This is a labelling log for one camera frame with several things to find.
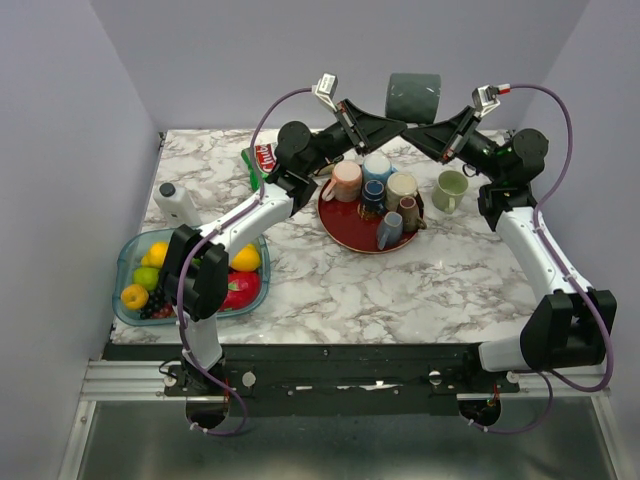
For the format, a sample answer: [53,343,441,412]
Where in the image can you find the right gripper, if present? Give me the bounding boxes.
[403,106,505,183]

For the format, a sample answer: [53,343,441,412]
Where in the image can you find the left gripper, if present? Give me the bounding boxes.
[302,99,406,177]

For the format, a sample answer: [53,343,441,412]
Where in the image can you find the dark teal mug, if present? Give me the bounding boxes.
[385,73,441,124]

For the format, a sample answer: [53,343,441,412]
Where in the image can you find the light green mug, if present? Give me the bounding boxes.
[431,170,469,214]

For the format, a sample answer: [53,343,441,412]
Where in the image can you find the grey-blue textured mug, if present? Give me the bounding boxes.
[376,212,403,251]

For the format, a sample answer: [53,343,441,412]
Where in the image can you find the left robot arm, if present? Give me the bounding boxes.
[159,100,407,395]

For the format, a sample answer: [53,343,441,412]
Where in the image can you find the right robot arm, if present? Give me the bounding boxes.
[402,107,617,392]

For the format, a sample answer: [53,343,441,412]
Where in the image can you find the light blue mug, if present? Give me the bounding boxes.
[361,156,397,186]

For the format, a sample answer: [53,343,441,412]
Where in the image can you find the pink mug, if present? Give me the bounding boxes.
[320,160,362,203]

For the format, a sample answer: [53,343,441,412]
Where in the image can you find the dark blue glazed mug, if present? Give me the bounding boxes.
[360,180,385,215]

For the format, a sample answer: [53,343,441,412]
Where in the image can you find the brown striped stoneware mug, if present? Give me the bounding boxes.
[397,196,427,233]

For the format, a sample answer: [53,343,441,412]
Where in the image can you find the round red lacquer tray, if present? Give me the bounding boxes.
[317,193,418,254]

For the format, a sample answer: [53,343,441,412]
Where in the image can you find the green chips bag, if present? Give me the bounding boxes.
[241,142,277,191]

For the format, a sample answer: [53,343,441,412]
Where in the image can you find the yellow lemon toy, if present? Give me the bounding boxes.
[140,242,169,269]
[230,244,262,272]

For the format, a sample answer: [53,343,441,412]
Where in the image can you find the red dragon fruit toy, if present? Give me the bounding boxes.
[220,271,261,311]

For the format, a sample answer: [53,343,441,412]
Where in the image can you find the white bottle black cap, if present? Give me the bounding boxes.
[153,182,202,228]

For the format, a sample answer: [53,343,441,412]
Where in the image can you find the green lime toy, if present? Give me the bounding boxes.
[132,267,159,291]

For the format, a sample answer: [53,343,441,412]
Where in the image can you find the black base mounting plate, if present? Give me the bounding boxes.
[102,342,586,419]

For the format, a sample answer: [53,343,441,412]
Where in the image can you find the dark grape bunch toy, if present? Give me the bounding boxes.
[139,286,174,320]

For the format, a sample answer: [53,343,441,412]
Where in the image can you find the clear blue fruit container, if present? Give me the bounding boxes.
[112,228,271,327]

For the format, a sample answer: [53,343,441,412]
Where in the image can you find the yellow orange pepper toy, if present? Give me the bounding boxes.
[120,284,149,311]

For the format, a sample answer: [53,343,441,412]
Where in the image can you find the cream mug black handle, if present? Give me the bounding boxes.
[385,172,418,211]

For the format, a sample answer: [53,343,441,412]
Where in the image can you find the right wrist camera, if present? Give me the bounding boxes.
[472,85,501,119]

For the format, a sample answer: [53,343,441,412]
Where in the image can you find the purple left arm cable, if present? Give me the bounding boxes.
[177,87,321,438]

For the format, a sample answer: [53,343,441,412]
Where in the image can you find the aluminium frame rail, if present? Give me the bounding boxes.
[80,360,584,403]

